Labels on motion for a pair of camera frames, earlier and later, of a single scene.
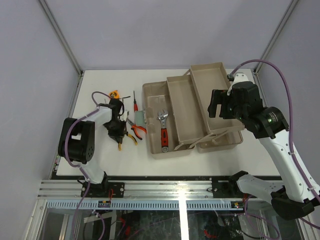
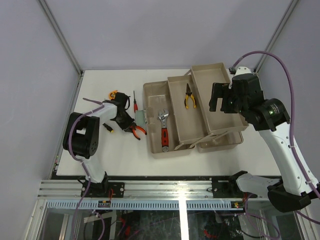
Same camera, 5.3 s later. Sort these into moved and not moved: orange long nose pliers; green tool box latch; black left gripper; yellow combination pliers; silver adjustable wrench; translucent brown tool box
Moved: black left gripper; yellow combination pliers
Not moved: silver adjustable wrench; green tool box latch; orange long nose pliers; translucent brown tool box
